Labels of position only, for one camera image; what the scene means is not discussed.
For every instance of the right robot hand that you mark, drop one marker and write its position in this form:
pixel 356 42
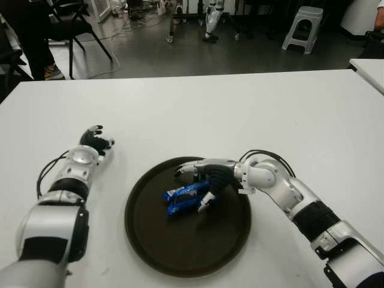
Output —
pixel 220 172

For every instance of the white humanoid robot leg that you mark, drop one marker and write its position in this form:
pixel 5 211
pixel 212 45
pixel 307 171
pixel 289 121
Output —
pixel 211 18

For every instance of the seated person in white shirt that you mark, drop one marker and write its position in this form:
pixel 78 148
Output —
pixel 381 22

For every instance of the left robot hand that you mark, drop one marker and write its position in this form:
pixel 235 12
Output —
pixel 91 139

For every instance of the round dark brown tray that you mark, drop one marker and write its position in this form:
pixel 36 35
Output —
pixel 186 243

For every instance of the black bag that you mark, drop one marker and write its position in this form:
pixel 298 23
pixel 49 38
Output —
pixel 372 45

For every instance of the standing person in black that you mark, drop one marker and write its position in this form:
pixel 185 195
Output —
pixel 33 45

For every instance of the blue Oreo cookie packet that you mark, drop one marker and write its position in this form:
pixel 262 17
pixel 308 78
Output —
pixel 180 198

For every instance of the white framed board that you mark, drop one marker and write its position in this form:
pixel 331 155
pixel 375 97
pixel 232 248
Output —
pixel 103 12

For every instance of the black wheeled metal frame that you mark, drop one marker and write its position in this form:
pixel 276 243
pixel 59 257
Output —
pixel 171 21

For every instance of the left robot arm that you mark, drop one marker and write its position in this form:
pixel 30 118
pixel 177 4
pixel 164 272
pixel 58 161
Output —
pixel 51 225

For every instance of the white side table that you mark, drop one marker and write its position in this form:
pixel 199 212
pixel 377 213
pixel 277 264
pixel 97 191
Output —
pixel 370 70

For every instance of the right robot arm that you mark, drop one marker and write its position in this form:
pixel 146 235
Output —
pixel 312 207

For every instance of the grey plastic stool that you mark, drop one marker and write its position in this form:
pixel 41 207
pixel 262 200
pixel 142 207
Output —
pixel 306 15

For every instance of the black folding chair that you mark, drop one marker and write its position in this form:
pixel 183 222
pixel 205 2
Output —
pixel 72 28

